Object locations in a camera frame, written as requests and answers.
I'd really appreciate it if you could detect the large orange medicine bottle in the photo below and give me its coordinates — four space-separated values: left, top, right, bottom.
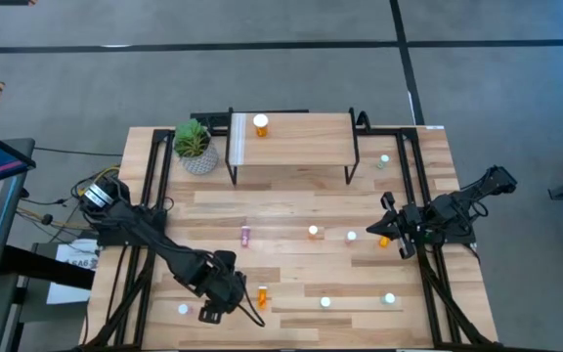
252 113 270 139

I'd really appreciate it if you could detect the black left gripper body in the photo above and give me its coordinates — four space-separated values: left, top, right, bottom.
197 253 238 307

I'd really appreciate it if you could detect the potted succulent plant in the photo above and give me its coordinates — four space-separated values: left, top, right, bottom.
172 118 220 176

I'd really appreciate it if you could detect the black floor cable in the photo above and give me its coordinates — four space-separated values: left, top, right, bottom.
33 145 124 158

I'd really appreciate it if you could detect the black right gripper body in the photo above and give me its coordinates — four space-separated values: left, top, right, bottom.
402 203 437 239

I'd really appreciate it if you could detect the white paper sheet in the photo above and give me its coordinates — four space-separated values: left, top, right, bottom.
45 238 101 305

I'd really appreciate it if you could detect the black aluminium rig frame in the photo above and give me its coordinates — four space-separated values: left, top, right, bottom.
79 107 502 352

